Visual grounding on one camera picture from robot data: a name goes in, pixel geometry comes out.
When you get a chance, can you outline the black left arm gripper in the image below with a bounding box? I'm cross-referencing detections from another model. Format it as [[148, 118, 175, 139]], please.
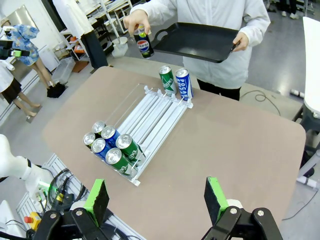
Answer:
[[0, 39, 30, 61]]

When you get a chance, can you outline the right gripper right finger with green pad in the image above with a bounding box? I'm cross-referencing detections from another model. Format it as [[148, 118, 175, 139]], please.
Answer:
[[201, 176, 285, 240]]

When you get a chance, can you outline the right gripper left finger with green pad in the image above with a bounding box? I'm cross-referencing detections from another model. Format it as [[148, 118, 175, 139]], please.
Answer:
[[32, 178, 111, 240]]

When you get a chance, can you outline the green soda can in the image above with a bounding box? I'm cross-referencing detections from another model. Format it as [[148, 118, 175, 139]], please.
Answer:
[[115, 133, 146, 163], [158, 65, 179, 97], [105, 147, 138, 177]]

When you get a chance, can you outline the black plastic serving tray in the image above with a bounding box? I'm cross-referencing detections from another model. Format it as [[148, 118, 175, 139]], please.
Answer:
[[149, 21, 240, 64]]

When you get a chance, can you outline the person's right forearm white sleeve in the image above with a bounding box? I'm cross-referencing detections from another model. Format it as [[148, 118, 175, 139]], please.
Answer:
[[129, 0, 182, 20]]

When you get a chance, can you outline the person's left forearm white sleeve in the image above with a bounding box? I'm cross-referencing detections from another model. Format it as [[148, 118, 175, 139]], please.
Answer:
[[241, 3, 272, 48]]

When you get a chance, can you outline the person in white lab coat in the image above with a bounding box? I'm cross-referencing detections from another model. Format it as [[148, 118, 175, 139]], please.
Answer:
[[129, 0, 272, 101]]

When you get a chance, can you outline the person's right hand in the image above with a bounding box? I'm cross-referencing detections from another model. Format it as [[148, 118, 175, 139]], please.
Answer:
[[122, 9, 152, 36]]

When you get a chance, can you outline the person's left hand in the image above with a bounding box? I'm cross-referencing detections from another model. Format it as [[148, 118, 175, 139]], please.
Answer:
[[232, 31, 250, 53]]

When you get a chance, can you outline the mannequin in blue floral shirt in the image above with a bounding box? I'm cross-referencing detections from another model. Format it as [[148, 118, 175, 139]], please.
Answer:
[[1, 19, 55, 89]]

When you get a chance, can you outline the mannequin in black skirt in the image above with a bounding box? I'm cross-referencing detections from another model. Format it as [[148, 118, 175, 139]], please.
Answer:
[[0, 59, 42, 118]]

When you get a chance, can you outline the clear plastic storage bin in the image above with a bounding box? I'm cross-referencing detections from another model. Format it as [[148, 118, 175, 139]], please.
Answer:
[[51, 56, 76, 85]]

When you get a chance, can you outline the blue Pocari Sweat can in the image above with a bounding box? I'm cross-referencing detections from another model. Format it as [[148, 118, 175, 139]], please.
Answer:
[[174, 68, 195, 101], [100, 124, 121, 148], [90, 137, 111, 161]]

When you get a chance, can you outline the orange box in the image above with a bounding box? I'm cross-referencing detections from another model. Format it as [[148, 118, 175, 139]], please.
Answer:
[[69, 36, 86, 54]]

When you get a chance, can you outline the brown cardboard sheet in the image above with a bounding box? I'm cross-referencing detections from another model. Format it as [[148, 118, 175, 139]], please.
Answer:
[[72, 59, 90, 73]]

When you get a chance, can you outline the bystander in white coat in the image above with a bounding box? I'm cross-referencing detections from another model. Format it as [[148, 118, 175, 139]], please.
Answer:
[[52, 0, 108, 70]]

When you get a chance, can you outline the yellow emergency stop button box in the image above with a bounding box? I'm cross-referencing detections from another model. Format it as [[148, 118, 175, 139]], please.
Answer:
[[24, 211, 42, 231]]

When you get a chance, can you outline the white pipe foot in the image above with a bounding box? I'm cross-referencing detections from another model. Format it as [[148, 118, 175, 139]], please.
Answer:
[[296, 175, 319, 190]]

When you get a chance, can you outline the clear acrylic can dispenser rack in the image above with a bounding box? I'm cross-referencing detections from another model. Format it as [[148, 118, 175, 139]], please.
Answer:
[[86, 83, 195, 187]]

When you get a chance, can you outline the white metal shelf rack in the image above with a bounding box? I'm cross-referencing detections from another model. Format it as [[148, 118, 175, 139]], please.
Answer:
[[86, 0, 133, 35]]

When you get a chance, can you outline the black table base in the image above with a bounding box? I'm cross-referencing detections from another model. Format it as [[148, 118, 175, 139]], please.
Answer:
[[292, 103, 320, 176]]

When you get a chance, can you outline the white side table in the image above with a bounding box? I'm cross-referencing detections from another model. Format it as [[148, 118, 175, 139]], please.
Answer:
[[302, 16, 320, 113]]

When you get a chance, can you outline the black coiled cable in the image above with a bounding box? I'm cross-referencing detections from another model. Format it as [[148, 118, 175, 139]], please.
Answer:
[[46, 168, 88, 213]]

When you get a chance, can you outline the aluminium rail base frame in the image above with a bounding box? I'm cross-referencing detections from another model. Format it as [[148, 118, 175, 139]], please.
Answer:
[[16, 152, 148, 240]]

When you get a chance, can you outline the grey thin cable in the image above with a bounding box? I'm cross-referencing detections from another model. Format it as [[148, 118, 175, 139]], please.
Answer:
[[281, 189, 320, 221]]

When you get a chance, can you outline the dark floor cable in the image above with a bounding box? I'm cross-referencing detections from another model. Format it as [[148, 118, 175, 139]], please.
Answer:
[[239, 89, 281, 116]]

